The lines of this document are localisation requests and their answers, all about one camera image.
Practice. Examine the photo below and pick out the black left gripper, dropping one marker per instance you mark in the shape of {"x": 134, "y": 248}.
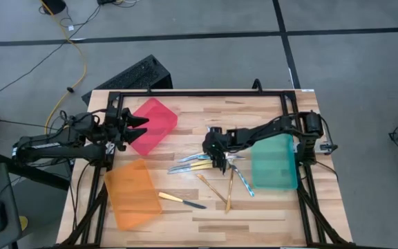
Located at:
{"x": 114, "y": 128}

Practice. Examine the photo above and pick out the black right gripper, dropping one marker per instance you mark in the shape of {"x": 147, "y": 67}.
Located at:
{"x": 216, "y": 141}

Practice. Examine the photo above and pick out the gold table knife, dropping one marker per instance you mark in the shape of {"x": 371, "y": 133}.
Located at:
{"x": 213, "y": 189}

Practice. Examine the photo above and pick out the gold cutlery piece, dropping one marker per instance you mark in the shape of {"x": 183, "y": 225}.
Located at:
{"x": 230, "y": 190}

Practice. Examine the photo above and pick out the blue-patterned fork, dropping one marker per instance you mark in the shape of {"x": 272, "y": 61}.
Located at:
{"x": 245, "y": 183}

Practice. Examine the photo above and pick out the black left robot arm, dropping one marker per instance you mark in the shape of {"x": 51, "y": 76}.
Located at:
{"x": 64, "y": 152}

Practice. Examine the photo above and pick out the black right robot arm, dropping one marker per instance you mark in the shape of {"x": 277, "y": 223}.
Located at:
{"x": 264, "y": 129}

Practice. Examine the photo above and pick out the red translucent plastic bin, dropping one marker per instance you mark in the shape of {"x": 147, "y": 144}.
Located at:
{"x": 157, "y": 121}

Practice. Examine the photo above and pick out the black perforated metal case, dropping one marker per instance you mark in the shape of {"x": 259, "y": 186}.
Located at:
{"x": 137, "y": 76}

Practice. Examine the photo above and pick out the teal translucent plastic bin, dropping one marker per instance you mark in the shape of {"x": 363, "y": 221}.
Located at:
{"x": 275, "y": 166}

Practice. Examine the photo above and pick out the orange translucent plastic bin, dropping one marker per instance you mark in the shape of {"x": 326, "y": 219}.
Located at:
{"x": 133, "y": 197}

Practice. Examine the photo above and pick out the black base beam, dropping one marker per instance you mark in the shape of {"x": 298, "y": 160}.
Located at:
{"x": 29, "y": 173}

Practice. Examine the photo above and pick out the white label strip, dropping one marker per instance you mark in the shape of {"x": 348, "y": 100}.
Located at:
{"x": 307, "y": 90}

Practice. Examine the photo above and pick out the black floor device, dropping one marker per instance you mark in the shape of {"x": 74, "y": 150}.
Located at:
{"x": 105, "y": 1}

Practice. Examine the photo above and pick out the grey desk surface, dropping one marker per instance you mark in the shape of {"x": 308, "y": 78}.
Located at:
{"x": 9, "y": 193}

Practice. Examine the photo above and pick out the yellow disc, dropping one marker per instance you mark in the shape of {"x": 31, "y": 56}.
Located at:
{"x": 23, "y": 223}

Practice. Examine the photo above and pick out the black round floor object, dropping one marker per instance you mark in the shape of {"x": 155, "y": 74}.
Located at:
{"x": 54, "y": 5}

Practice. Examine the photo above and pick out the black arched frame hook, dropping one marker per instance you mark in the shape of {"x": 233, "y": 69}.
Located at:
{"x": 257, "y": 81}
{"x": 148, "y": 89}

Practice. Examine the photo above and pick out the black aluminium table frame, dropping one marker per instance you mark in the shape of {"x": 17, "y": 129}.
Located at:
{"x": 202, "y": 93}

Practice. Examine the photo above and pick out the silver arm base bracket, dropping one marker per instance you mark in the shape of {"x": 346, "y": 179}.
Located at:
{"x": 323, "y": 147}

